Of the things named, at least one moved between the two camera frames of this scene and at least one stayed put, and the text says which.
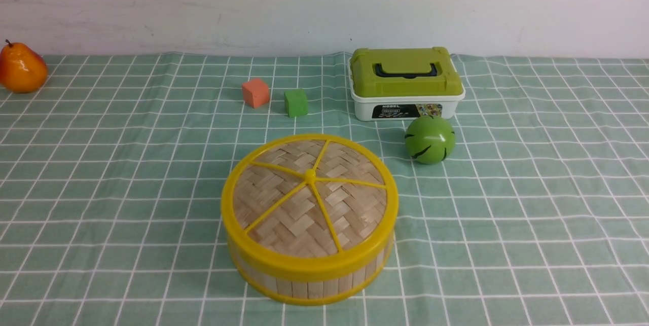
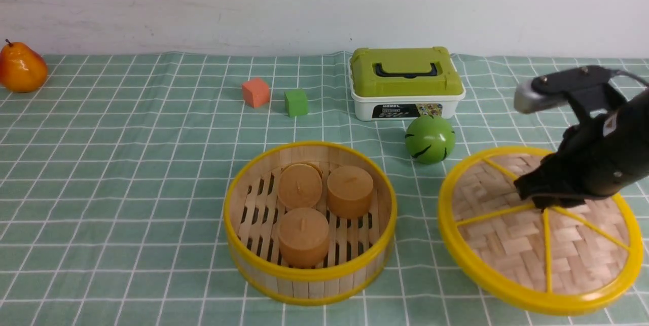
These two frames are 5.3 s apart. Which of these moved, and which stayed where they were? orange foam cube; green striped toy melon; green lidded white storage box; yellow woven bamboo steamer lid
Moved: yellow woven bamboo steamer lid
Stayed: green striped toy melon; orange foam cube; green lidded white storage box
